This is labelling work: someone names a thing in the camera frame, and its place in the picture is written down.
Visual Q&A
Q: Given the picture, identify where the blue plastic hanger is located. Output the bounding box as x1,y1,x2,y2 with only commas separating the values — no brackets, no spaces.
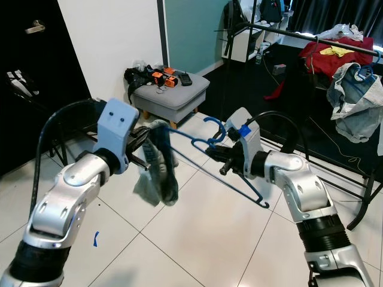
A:
165,117,271,210
354,57,383,90

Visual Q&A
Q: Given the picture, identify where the blue black backpack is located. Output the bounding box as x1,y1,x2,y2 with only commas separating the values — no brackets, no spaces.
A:
260,0,285,25

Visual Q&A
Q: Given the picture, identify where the grey upholstered stool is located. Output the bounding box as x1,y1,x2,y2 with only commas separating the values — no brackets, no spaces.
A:
132,72,210,129

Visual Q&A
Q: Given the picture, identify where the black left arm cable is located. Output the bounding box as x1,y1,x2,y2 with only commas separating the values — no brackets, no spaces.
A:
30,99,108,186

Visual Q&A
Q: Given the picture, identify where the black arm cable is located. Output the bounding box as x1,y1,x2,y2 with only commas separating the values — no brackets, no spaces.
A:
251,110,312,162
30,99,108,186

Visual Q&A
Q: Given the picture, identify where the white cube shelf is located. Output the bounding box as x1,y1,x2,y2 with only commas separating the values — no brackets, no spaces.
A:
221,27,264,60

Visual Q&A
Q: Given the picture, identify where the light denim garment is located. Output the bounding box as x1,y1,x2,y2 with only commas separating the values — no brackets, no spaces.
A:
326,62,383,143

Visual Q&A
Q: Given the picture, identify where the black room door with handle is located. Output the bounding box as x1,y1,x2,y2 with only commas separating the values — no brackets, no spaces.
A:
0,0,92,156

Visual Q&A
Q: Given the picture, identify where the black metal clothes rack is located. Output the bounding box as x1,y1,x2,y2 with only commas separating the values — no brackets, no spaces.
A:
218,0,383,231

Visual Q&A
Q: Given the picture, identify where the pale grey wrist camera mount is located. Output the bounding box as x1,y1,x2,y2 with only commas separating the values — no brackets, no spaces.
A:
227,106,263,179
99,97,139,174

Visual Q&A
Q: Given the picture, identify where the red garment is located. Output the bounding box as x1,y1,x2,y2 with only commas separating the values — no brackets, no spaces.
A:
266,36,375,102

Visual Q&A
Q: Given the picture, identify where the black folding chair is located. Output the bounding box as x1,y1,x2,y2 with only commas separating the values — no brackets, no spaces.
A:
3,69,57,129

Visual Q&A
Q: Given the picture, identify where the pale grey left wrist camera mount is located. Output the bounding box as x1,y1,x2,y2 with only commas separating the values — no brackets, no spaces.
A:
99,97,139,174

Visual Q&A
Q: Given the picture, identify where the black curtain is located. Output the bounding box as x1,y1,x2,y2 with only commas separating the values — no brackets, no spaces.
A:
287,0,383,42

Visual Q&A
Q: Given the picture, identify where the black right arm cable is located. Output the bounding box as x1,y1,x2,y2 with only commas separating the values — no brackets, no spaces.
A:
251,110,312,162

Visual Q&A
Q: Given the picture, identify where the yellow cloth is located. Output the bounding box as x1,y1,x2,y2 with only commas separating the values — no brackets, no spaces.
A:
320,45,354,57

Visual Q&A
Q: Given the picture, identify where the white plastic bag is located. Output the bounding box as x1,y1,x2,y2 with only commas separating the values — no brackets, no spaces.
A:
317,24,366,41

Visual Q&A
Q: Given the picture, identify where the grey blue denim garment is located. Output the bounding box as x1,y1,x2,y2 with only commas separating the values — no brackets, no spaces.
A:
133,120,180,207

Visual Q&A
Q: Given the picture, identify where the pale grey right wrist camera mount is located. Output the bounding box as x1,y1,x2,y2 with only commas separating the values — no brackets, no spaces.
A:
227,106,263,179

